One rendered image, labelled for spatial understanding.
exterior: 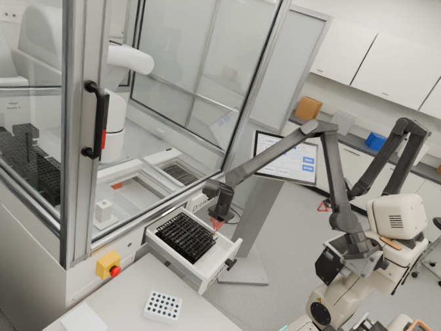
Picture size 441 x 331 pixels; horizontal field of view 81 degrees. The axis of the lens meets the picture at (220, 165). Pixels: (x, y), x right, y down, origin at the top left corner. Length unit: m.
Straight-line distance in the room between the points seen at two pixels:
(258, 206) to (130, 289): 1.21
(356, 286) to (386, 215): 0.37
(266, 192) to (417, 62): 2.86
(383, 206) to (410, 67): 3.19
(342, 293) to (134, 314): 0.87
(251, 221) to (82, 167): 1.61
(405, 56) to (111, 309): 4.02
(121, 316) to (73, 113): 0.74
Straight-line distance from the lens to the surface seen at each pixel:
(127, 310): 1.12
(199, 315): 1.15
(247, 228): 2.19
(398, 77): 4.19
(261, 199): 2.02
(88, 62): 0.64
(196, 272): 1.10
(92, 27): 0.63
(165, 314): 1.08
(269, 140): 1.82
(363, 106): 4.54
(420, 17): 4.61
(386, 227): 1.18
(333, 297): 1.40
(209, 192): 1.05
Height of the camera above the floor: 1.73
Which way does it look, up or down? 27 degrees down
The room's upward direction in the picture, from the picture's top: 19 degrees clockwise
